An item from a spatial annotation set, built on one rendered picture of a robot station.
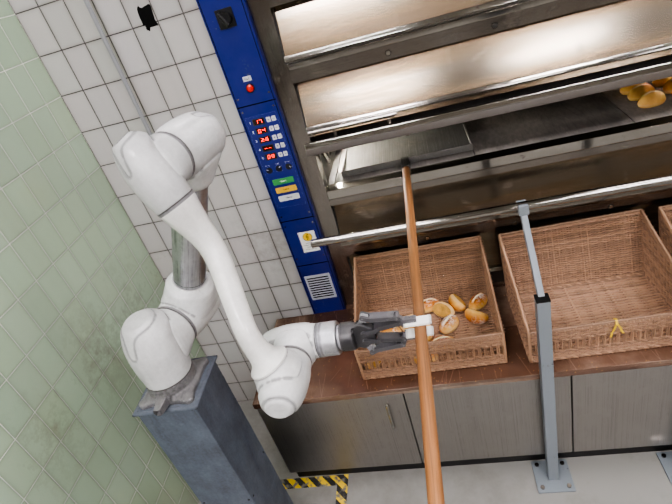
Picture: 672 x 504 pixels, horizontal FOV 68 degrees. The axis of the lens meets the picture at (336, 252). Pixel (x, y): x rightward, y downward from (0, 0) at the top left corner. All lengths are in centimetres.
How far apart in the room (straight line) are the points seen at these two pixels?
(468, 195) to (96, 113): 151
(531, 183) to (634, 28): 61
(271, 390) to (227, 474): 76
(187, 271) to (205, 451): 60
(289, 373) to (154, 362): 52
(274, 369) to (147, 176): 51
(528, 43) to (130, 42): 140
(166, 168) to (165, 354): 61
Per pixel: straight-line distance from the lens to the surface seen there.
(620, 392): 212
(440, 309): 216
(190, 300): 161
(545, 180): 214
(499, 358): 197
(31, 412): 191
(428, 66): 191
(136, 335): 154
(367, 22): 185
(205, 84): 202
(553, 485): 238
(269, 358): 117
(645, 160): 223
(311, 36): 188
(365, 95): 192
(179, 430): 173
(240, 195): 216
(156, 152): 119
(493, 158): 204
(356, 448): 228
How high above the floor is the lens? 204
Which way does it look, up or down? 31 degrees down
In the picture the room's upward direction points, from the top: 18 degrees counter-clockwise
